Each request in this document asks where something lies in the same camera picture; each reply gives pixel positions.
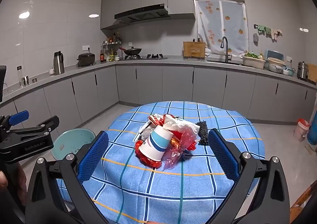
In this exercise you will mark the black foam net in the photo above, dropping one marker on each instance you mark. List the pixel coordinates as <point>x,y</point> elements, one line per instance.
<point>203,132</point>

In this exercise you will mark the red foil snack wrapper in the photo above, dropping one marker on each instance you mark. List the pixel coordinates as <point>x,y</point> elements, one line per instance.
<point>148,160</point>

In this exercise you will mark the dark sauce bottle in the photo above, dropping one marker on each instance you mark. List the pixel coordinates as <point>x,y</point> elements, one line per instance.
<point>101,57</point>

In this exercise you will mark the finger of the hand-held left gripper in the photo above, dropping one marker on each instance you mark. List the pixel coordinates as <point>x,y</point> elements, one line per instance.
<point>19,116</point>
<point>47,124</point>

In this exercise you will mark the crumpled clear plastic bag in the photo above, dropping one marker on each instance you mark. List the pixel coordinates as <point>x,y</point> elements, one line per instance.
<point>180,124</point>

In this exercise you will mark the person's left hand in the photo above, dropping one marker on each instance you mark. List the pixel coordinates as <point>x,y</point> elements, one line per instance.
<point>21,184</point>

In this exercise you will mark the wooden chair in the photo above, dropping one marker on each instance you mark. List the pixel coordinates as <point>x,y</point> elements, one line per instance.
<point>298,206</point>

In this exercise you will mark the grey kitchen counter cabinets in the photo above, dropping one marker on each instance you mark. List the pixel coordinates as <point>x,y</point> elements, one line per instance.
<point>173,82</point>

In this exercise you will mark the red transparent plastic bag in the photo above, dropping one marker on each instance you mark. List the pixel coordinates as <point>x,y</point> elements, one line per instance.
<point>184,139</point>

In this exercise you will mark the small white cup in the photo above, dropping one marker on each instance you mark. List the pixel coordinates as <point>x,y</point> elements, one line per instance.
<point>51,72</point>

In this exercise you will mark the blue plastic tray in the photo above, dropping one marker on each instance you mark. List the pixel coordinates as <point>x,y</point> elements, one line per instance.
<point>273,54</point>

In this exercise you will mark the wall hook rack with cloths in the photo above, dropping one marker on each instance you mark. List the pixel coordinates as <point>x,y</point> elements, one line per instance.
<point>268,29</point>

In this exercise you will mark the green vegetables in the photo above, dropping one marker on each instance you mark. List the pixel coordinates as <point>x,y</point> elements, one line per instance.
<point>251,54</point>

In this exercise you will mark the black wok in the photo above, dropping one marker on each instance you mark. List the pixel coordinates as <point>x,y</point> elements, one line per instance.
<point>132,51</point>

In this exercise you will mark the printed window curtain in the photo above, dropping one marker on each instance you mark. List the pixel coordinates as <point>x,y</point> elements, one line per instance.
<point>223,25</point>

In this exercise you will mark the beige colander bowl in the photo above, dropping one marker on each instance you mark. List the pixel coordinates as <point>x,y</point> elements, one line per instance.
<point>276,61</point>

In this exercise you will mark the row of seasoning bottles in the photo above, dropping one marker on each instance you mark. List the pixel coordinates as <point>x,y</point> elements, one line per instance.
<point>112,57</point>

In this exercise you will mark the blue water barrel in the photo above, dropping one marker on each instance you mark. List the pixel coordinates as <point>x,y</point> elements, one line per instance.
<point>313,132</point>

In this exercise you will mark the beige plastic basin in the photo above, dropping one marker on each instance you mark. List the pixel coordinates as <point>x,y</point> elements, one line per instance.
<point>253,63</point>

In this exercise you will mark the white blue striped paper cup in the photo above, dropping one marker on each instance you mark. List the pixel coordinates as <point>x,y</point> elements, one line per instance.
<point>154,146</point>

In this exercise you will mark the black faucet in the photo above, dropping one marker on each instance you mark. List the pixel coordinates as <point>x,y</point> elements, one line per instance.
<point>226,55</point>

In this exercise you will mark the white wall socket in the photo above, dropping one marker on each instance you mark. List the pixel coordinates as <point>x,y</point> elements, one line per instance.
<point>289,59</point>
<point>86,47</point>

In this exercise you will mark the black rice cooker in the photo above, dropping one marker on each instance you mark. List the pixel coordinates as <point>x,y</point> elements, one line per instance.
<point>86,59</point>

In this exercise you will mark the black white striped wrapper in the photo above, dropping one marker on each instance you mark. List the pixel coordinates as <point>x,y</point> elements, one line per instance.
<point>146,129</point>

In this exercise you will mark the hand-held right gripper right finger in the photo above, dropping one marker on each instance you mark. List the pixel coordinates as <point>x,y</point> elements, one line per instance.
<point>223,154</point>

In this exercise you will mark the glass bottle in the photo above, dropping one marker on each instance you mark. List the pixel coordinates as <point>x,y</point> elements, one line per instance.
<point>20,77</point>

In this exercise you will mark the grey hanging scrubber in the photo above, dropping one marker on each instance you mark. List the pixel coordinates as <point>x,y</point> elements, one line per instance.
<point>255,38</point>

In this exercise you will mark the small orange wrapper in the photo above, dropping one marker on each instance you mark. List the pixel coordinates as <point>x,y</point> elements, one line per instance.
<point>175,142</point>

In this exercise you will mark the small metal cups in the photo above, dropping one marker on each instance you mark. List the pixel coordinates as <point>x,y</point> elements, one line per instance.
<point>27,81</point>

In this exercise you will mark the steel thermos jug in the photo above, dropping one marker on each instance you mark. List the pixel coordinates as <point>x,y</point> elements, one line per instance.
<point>59,65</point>

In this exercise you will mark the white pot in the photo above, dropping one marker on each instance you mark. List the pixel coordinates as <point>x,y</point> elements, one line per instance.
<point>275,69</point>

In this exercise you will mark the steel corner spice rack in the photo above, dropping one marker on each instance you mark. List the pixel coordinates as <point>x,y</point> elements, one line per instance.
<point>111,43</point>

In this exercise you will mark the gas stove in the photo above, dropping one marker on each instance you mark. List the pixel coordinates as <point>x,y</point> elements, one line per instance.
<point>148,57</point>

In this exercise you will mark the blue checked tablecloth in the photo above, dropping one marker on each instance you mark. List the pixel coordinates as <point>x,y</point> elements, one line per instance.
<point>148,189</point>

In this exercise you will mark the steel cooking pot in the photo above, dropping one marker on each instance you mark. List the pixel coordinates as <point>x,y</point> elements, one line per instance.
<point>302,71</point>

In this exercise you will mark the wooden cutting board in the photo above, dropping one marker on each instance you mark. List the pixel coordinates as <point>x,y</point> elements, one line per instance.
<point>194,50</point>

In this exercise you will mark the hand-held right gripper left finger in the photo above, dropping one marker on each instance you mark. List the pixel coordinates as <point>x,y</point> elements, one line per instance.
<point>94,154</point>

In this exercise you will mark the black range hood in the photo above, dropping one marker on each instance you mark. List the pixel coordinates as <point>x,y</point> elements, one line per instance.
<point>141,14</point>

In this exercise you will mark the red white bucket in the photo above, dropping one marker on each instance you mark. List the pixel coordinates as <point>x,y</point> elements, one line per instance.
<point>301,131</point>

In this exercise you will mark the teal plastic bin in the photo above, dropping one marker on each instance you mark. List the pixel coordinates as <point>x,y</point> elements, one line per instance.
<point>71,142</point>

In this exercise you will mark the red white snack wrapper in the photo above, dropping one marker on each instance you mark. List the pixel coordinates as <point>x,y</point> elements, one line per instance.
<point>158,119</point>

